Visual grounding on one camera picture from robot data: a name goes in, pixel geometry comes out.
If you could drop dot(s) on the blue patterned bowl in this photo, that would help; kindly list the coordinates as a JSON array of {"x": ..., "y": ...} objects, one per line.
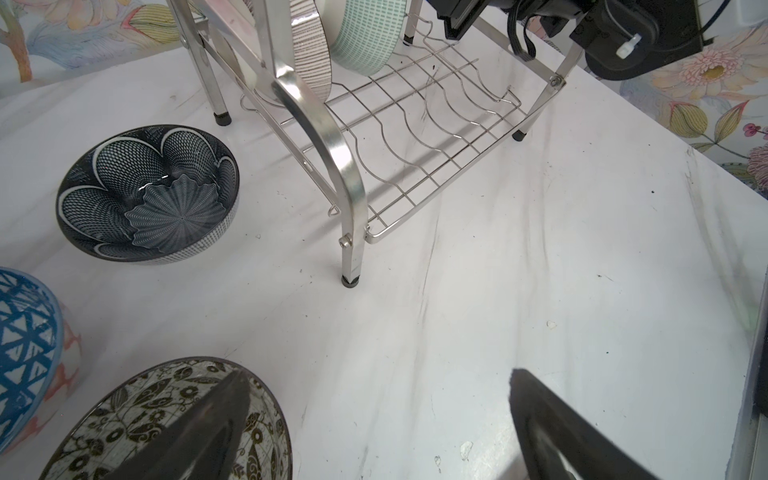
[{"x": 41, "y": 357}]

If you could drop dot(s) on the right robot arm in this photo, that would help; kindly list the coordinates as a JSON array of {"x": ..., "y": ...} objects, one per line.
[{"x": 621, "y": 39}]

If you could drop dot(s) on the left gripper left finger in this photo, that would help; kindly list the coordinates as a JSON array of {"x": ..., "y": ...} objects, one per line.
[{"x": 202, "y": 443}]

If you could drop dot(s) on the steel wire dish rack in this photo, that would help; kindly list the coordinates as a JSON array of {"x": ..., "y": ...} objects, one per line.
[{"x": 380, "y": 147}]

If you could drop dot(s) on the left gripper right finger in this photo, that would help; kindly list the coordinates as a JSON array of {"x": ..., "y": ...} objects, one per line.
[{"x": 553, "y": 436}]

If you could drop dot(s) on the mint green bowl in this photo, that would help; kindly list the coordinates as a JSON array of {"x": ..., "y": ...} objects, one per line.
[{"x": 362, "y": 34}]

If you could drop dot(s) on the dark petal pattern bowl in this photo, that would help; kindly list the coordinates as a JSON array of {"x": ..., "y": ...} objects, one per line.
[{"x": 151, "y": 195}]

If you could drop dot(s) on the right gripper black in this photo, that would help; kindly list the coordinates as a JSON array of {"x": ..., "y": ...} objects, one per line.
[{"x": 459, "y": 15}]

